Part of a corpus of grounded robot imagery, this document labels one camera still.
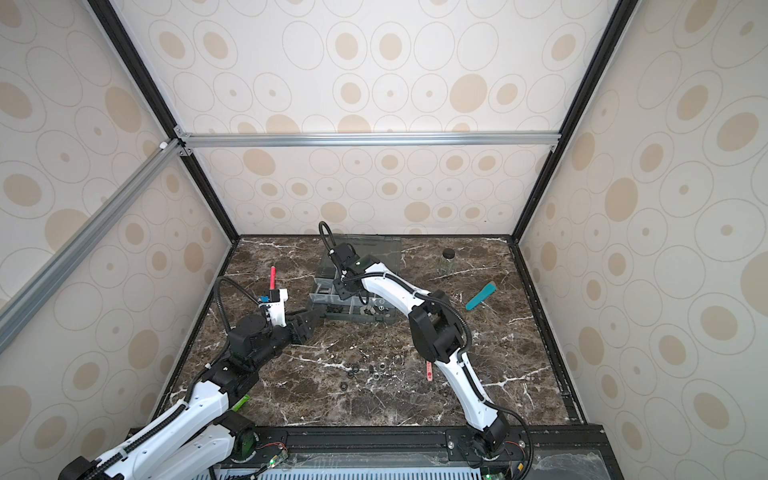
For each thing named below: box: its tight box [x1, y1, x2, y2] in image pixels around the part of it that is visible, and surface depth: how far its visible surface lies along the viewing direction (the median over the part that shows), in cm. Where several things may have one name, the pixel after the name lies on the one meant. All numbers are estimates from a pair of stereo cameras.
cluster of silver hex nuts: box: [366, 362, 388, 383], surface depth 87 cm
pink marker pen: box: [269, 266, 277, 290], surface depth 109 cm
